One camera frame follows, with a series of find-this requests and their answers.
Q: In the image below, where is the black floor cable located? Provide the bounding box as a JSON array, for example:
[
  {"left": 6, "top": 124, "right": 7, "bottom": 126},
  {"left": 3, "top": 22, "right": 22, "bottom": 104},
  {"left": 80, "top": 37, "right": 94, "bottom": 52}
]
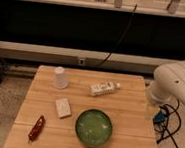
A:
[{"left": 151, "top": 95, "right": 185, "bottom": 148}]

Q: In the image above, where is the white wall rail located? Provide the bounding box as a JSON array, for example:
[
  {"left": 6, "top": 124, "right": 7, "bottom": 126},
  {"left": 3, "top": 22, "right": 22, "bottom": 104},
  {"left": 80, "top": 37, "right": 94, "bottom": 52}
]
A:
[{"left": 0, "top": 41, "right": 185, "bottom": 74}]

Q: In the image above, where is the green ceramic bowl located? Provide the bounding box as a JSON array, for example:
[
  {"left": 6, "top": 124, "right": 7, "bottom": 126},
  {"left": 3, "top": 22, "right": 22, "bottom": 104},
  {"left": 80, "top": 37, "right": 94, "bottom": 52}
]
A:
[{"left": 75, "top": 109, "right": 113, "bottom": 148}]

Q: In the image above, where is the white plastic bottle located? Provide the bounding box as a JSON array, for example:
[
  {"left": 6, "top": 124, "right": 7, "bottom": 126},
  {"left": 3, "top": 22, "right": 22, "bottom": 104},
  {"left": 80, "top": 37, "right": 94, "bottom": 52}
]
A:
[{"left": 89, "top": 81, "right": 121, "bottom": 96}]

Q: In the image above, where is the white rectangular block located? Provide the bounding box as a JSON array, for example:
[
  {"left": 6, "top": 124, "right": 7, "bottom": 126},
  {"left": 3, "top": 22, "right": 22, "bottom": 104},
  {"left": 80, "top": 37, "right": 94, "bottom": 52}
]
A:
[{"left": 55, "top": 98, "right": 72, "bottom": 118}]

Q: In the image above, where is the blue cable connector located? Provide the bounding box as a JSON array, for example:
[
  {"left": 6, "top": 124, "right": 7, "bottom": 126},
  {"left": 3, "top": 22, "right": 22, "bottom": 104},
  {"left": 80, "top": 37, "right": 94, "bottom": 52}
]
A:
[{"left": 153, "top": 111, "right": 167, "bottom": 124}]

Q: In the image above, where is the black hanging cable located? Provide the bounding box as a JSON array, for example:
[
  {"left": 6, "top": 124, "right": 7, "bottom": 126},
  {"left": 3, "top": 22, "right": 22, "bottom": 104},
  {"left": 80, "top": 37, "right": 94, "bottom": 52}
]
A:
[{"left": 94, "top": 0, "right": 139, "bottom": 73}]

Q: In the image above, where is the translucent plastic cup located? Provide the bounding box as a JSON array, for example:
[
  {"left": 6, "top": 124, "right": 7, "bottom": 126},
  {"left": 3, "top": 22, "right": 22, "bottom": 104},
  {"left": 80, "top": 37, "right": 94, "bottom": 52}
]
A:
[{"left": 54, "top": 67, "right": 68, "bottom": 89}]

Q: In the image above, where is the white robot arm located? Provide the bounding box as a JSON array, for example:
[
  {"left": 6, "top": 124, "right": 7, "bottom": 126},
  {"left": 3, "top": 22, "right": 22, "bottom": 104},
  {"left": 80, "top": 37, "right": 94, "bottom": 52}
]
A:
[{"left": 146, "top": 61, "right": 185, "bottom": 105}]

